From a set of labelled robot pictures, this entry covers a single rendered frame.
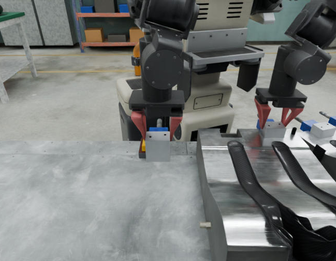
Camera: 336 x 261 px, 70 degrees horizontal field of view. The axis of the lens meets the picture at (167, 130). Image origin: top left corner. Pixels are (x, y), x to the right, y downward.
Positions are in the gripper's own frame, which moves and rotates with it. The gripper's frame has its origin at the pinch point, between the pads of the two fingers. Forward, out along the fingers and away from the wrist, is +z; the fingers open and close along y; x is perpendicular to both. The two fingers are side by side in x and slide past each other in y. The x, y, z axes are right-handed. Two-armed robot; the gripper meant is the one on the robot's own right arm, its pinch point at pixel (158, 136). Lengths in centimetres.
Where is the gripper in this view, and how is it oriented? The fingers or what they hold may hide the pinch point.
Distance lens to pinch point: 50.4
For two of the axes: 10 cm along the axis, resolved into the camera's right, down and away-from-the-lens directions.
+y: 10.0, 0.1, 0.0
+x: 0.1, -5.2, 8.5
